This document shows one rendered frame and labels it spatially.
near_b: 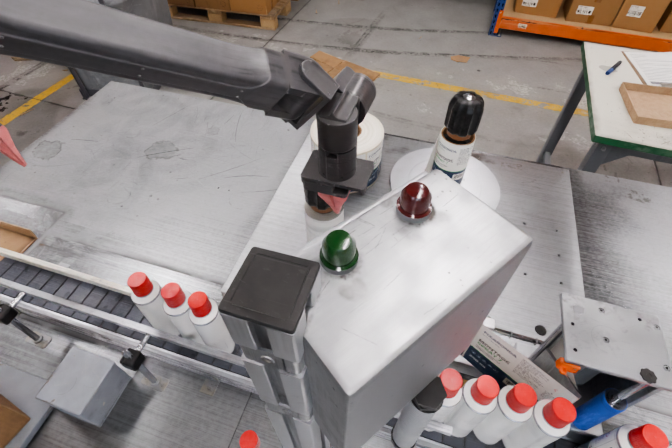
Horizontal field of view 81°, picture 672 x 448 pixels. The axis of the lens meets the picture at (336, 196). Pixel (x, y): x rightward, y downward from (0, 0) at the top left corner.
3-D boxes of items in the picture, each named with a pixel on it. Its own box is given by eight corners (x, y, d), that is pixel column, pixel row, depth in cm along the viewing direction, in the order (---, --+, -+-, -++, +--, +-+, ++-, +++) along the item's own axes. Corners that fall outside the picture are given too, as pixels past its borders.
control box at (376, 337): (470, 345, 42) (538, 237, 28) (343, 464, 35) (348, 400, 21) (402, 278, 47) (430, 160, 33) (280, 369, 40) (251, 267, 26)
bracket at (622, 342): (655, 318, 59) (659, 315, 59) (674, 393, 52) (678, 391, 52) (558, 293, 62) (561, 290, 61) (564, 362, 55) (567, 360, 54)
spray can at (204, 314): (239, 338, 83) (218, 290, 68) (227, 362, 80) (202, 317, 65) (217, 331, 84) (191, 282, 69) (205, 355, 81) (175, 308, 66)
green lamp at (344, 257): (366, 261, 26) (368, 240, 25) (335, 282, 25) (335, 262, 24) (342, 236, 28) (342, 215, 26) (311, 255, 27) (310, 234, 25)
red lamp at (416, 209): (438, 211, 29) (444, 190, 28) (413, 228, 28) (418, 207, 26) (413, 191, 31) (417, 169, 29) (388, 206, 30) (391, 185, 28)
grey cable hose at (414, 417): (417, 428, 55) (449, 377, 40) (413, 457, 53) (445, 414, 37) (392, 420, 56) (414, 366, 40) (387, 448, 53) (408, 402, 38)
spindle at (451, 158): (461, 175, 115) (490, 89, 94) (458, 197, 109) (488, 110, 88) (430, 169, 116) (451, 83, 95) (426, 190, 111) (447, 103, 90)
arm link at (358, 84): (264, 105, 55) (297, 68, 48) (297, 64, 62) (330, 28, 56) (327, 161, 58) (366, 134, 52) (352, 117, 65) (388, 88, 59)
